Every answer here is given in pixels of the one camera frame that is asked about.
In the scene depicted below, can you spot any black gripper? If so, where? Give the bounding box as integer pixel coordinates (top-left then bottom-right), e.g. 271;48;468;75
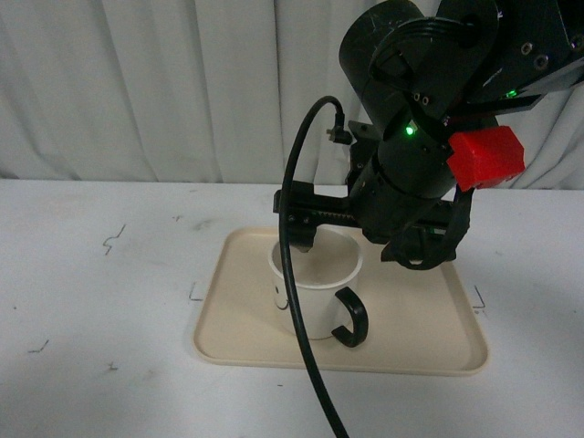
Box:
274;121;471;269

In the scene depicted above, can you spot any beige plastic tray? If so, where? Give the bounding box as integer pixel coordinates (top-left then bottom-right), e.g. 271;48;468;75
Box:
193;227;488;376

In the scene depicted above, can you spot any red plastic block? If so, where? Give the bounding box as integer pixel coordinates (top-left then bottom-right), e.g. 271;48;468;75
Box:
447;126;526;192

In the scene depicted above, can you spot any grey curtain backdrop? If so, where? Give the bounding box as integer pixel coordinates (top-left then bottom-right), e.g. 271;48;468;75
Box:
0;0;584;190

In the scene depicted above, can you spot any black cable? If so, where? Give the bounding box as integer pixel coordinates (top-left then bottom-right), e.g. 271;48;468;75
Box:
279;96;352;438

